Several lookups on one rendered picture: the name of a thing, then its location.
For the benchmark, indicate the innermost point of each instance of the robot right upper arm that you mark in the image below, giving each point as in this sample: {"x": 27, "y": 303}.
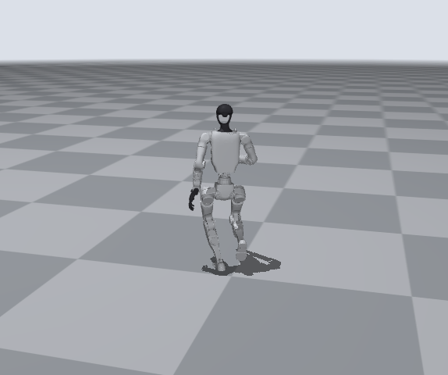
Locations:
{"x": 249, "y": 148}

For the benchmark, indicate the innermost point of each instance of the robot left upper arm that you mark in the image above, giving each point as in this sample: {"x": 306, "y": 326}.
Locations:
{"x": 201, "y": 150}

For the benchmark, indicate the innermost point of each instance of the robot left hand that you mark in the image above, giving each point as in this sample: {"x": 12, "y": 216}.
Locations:
{"x": 193, "y": 193}

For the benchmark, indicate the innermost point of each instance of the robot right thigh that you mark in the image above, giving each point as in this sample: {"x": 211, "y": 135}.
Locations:
{"x": 236, "y": 203}

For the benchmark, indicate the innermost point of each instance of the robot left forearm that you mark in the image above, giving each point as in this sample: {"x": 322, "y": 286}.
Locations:
{"x": 197, "y": 178}

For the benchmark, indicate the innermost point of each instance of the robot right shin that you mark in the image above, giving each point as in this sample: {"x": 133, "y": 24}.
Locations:
{"x": 238, "y": 229}

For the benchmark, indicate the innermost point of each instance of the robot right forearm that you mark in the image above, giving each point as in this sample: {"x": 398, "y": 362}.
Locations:
{"x": 242, "y": 159}

